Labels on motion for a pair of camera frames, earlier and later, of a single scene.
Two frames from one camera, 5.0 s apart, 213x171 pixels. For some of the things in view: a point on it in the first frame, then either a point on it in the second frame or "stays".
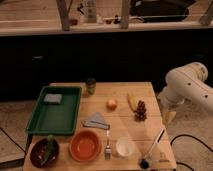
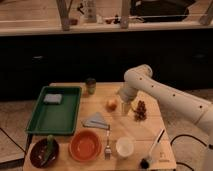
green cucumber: x=49 y=148 stays
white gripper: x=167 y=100 → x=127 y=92
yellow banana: x=132 y=101 stays
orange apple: x=111 y=104 stays
